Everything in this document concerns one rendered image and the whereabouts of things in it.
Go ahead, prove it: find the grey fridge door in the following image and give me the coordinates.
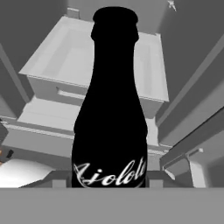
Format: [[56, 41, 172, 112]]
[[155, 34, 224, 189]]

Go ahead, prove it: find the white fridge drawer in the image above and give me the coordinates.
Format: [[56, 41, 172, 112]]
[[18, 15, 171, 120]]

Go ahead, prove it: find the white fridge door rack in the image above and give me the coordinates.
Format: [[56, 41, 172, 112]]
[[161, 147, 210, 189]]

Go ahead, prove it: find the white drawer handle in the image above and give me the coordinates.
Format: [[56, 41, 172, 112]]
[[55, 87, 88, 102]]

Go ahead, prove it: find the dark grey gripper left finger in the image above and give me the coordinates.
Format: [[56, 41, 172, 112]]
[[19, 170, 74, 189]]

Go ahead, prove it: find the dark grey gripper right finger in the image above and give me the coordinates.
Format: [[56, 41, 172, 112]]
[[144, 170, 191, 189]]

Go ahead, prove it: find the black soda bottle white lettering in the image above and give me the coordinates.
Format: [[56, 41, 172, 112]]
[[71, 6, 149, 189]]

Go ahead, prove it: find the white fridge shelf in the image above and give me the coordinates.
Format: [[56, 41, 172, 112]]
[[0, 95, 173, 160]]

